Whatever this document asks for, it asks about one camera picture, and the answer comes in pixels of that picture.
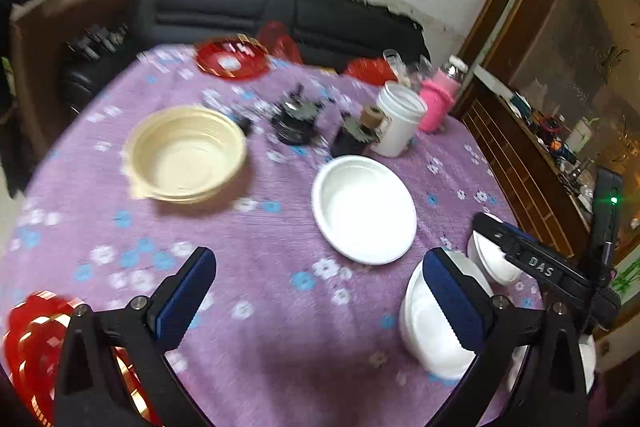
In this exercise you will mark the black round tea tool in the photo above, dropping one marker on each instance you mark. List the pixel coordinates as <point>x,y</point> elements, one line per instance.
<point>297,117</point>
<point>352,137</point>

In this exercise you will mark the wooden display cabinet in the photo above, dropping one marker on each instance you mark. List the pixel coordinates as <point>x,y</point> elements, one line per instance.
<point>530,57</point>

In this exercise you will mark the black devices on sofa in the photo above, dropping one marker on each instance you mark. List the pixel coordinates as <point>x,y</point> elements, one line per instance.
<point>97,41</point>

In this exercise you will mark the red dish with gold pattern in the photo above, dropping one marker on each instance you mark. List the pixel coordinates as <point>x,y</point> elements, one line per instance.
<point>232,59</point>

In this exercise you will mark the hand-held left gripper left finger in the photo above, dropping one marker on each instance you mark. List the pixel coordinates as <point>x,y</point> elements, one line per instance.
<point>186,294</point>

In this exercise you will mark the brown armchair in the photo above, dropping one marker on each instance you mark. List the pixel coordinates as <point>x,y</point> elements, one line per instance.
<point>60,37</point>

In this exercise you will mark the white plastic jar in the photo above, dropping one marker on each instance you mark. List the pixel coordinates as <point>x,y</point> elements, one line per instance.
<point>397,119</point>

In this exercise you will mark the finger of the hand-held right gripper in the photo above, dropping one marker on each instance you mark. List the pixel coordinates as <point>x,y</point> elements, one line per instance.
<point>537,264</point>

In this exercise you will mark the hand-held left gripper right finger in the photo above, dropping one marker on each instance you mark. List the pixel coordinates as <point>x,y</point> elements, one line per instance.
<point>452,302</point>

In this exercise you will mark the red plastic bag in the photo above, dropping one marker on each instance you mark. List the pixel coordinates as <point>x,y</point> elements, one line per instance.
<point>280,39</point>

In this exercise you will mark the green plant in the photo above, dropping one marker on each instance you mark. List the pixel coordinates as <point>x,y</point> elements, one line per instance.
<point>629,279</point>

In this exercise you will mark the beige plastic bowl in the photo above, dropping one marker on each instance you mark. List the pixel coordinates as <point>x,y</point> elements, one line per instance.
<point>185,154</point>

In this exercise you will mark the brown tape roll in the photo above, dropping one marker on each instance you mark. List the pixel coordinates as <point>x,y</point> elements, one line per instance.
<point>371,114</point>

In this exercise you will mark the clear glass cup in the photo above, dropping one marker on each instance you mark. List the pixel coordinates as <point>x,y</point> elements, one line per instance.
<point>394,62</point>

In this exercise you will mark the large white foam bowl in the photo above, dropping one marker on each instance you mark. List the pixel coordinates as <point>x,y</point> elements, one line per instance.
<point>425,332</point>

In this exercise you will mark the pink sleeved bottle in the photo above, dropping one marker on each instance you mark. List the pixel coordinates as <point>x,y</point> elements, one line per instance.
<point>437,102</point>

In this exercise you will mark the small white foam bowl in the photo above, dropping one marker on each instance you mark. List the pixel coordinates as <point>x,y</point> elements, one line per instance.
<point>492,264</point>
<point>586,357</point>

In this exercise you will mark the black leather sofa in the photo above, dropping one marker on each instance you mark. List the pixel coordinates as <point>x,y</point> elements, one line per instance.
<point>225,14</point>

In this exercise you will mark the red plate with gold rim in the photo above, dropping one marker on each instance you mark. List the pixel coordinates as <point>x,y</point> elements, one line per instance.
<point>30,347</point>

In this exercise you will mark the white foam plate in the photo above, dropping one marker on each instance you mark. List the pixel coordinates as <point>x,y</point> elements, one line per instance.
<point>365,207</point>

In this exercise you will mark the purple floral tablecloth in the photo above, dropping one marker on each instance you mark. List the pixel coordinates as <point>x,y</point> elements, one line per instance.
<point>260,287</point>

